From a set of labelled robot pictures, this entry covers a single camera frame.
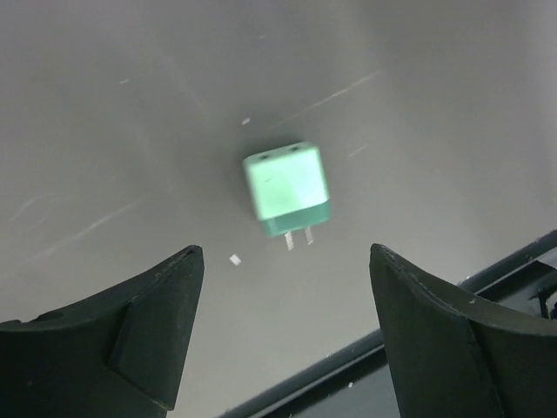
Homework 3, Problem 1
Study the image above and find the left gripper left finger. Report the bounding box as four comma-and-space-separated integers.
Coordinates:
1, 246, 205, 417

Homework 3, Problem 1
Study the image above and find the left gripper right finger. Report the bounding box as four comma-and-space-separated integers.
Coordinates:
369, 244, 556, 417

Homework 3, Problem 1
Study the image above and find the light green usb charger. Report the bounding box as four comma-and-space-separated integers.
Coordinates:
243, 142, 331, 250

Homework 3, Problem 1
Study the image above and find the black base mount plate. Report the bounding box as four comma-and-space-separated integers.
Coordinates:
230, 233, 556, 417

